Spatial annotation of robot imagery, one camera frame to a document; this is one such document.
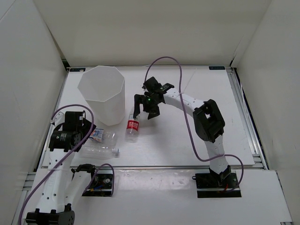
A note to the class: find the clear unlabelled plastic bottle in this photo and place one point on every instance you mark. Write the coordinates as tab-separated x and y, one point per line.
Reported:
99	151

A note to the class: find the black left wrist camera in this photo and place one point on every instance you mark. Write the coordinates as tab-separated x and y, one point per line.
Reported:
73	120

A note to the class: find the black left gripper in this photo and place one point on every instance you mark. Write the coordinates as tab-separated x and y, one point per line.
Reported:
86	128

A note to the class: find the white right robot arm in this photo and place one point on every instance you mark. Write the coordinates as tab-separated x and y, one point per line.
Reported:
208	121

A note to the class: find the red label plastic bottle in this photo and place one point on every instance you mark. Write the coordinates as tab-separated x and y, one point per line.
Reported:
132	129

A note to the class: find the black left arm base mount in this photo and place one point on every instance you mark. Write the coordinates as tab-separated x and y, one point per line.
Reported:
102	184

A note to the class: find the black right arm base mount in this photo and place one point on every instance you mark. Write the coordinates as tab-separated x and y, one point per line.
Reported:
208	187

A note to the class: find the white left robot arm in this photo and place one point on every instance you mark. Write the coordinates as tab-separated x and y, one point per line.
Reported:
63	186

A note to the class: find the blue orange label plastic bottle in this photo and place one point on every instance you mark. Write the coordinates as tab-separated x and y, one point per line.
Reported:
105	136

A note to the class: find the white octagonal plastic bin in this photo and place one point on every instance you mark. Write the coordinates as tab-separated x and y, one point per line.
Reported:
103	88

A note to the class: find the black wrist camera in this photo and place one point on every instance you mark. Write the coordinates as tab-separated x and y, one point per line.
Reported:
151	85
73	120

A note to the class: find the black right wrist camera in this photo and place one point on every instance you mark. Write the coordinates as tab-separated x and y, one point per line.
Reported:
151	85

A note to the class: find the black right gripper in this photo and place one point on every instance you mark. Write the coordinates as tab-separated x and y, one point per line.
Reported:
138	100

